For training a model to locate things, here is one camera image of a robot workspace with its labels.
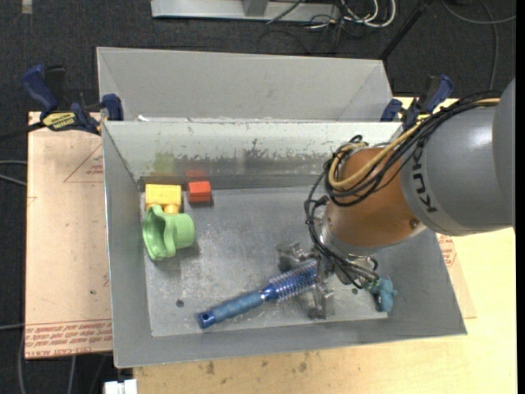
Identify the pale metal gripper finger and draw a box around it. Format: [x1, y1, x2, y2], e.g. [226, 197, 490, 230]
[277, 241, 308, 273]
[307, 283, 336, 321]

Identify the blue bristle brush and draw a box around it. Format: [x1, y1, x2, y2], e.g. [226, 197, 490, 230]
[198, 259, 325, 330]

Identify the grey metal bin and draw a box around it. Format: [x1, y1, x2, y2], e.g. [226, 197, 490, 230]
[96, 46, 468, 369]

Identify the blue toy animal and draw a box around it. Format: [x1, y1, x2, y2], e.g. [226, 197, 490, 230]
[370, 276, 399, 314]

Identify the red toy block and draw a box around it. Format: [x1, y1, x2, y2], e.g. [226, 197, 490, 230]
[186, 180, 213, 205]

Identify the green plastic cup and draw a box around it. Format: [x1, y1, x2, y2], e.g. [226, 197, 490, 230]
[142, 204, 196, 262]

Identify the yellow toy block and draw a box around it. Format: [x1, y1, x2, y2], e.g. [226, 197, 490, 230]
[144, 183, 183, 215]

